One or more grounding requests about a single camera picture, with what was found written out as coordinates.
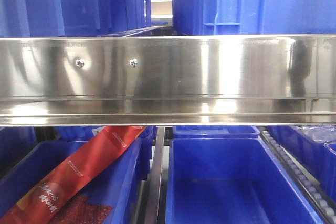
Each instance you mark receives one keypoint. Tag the steel divider rail lower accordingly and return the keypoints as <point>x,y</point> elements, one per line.
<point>153,201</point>

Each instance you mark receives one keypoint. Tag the blue upper left bin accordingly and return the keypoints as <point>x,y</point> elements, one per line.
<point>65,18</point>

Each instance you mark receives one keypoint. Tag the blue lower left bin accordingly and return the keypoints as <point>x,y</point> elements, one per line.
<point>104,200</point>

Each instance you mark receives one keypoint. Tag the steel bolt left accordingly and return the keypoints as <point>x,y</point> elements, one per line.
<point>79,63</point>

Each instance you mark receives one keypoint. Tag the blue bin behind middle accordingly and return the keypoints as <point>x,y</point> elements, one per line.
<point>215,131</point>

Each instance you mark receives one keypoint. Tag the steel bolt right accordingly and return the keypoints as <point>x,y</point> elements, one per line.
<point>134,62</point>

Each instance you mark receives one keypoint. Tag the blue lower middle bin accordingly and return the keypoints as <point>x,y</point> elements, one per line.
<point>231,181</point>

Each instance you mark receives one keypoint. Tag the roller track with white wheels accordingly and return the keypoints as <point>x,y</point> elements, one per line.
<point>307,184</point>

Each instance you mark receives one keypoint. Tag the blue lower right bin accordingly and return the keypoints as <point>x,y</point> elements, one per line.
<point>314,147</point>

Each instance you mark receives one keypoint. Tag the red printed packaging sleeve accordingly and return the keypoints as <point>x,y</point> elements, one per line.
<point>49,195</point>

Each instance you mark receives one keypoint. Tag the steel bolt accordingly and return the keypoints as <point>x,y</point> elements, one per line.
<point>79,63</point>
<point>134,62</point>

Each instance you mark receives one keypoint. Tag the stainless steel shelf rail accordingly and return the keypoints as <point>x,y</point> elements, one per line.
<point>240,79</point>

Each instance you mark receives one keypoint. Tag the light blue bin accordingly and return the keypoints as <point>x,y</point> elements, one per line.
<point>235,17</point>

